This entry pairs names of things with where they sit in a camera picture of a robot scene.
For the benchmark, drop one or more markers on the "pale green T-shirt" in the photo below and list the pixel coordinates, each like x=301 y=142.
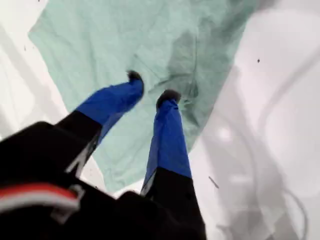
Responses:
x=100 y=50

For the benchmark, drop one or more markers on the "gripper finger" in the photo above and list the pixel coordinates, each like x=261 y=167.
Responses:
x=170 y=150
x=112 y=100

